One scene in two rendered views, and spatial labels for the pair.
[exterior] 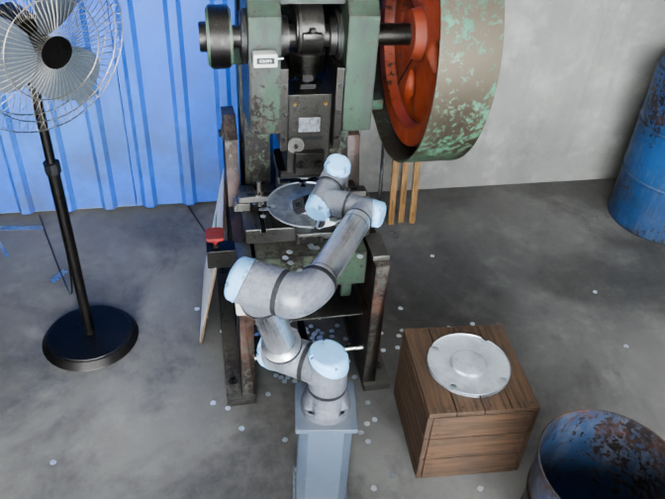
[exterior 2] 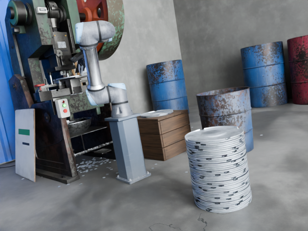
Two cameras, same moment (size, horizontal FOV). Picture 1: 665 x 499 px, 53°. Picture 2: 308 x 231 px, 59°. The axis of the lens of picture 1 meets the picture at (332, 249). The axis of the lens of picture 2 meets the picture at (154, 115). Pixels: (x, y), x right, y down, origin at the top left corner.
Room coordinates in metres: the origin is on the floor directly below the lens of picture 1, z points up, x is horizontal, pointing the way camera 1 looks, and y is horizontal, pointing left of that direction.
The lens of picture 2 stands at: (-0.36, 0.84, 0.68)
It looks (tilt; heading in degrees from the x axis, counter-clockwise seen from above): 8 degrees down; 327
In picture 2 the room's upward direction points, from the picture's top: 9 degrees counter-clockwise
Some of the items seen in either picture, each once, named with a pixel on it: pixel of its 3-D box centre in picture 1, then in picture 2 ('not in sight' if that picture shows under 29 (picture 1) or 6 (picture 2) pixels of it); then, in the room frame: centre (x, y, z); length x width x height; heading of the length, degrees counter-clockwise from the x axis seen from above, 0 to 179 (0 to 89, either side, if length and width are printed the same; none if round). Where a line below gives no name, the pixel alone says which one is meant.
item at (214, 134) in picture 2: not in sight; (213, 133); (0.62, -0.13, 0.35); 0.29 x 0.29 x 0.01
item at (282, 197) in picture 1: (308, 203); (71, 77); (1.95, 0.09, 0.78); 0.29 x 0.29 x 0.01
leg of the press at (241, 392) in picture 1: (230, 242); (35, 123); (2.15, 0.41, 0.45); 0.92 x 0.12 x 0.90; 13
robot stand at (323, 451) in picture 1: (322, 450); (128, 146); (1.34, -0.01, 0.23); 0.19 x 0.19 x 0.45; 5
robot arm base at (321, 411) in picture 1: (326, 394); (121, 108); (1.34, -0.01, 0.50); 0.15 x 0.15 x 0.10
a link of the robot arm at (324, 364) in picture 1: (326, 366); (117, 92); (1.35, 0.00, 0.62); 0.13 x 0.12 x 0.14; 70
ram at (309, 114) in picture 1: (307, 126); (59, 49); (2.03, 0.11, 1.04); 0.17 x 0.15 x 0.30; 13
